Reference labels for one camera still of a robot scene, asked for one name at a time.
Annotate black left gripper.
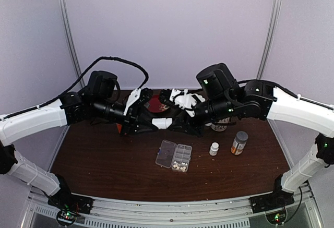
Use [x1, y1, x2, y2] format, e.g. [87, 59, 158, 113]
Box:
[93, 97, 159, 136]

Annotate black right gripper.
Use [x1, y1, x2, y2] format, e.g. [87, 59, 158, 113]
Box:
[166, 95, 237, 139]

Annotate orange pill bottle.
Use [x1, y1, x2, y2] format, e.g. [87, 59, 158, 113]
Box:
[116, 124, 122, 134]

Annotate clear plastic pill organizer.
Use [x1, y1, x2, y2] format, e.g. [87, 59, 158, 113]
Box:
[155, 140, 192, 173]

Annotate small white pill bottle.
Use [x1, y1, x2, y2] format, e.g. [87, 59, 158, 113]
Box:
[209, 142, 219, 156]

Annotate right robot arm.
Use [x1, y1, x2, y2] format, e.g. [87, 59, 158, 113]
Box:
[168, 63, 333, 208]

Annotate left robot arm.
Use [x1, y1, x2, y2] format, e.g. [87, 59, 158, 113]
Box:
[1, 71, 170, 209]

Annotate white pills in organizer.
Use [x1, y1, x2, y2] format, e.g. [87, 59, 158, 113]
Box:
[172, 161, 188, 172]

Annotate red floral plate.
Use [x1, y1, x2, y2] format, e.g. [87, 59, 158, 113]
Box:
[145, 95, 170, 114]

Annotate floral mug yellow inside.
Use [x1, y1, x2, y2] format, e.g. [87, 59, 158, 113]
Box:
[205, 118, 231, 132]

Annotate amber bottle grey cap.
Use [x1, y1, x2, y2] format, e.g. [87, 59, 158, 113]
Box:
[231, 131, 248, 155]

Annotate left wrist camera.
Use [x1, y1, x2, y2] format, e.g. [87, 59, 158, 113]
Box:
[123, 88, 153, 116]

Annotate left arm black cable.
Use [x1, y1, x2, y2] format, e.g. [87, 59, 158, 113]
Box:
[36, 56, 150, 109]

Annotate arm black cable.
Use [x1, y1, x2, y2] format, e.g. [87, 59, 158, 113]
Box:
[237, 79, 334, 221]
[36, 56, 150, 109]

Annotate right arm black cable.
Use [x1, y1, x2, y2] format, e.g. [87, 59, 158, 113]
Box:
[237, 79, 334, 221]

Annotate right aluminium frame post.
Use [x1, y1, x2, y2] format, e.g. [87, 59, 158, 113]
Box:
[256, 0, 282, 80]

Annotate aluminium frame post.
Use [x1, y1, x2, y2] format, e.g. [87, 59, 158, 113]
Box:
[58, 0, 81, 78]
[256, 0, 282, 80]

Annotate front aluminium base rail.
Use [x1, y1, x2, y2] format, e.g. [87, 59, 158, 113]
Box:
[20, 183, 326, 228]

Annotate left aluminium frame post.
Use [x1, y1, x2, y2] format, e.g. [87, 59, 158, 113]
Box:
[58, 0, 81, 78]

